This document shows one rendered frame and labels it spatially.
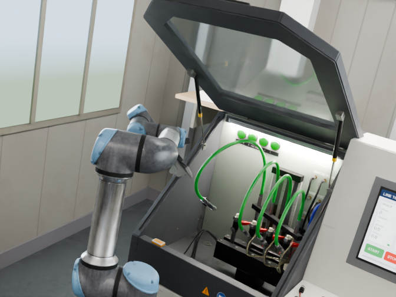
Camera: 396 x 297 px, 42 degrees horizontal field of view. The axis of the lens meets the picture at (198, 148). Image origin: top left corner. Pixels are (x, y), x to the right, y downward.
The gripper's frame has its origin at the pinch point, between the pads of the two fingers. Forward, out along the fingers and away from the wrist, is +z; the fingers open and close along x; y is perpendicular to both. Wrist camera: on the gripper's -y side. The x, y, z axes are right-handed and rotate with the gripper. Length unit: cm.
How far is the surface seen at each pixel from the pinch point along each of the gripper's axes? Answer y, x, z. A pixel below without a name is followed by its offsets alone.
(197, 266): 22.4, 12.7, 27.7
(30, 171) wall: 53, -162, -14
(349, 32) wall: -193, -135, 50
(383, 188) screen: -47, 47, 38
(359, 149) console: -52, 37, 25
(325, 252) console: -18, 34, 50
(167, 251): 27.1, 0.9, 19.7
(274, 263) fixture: -3, 17, 48
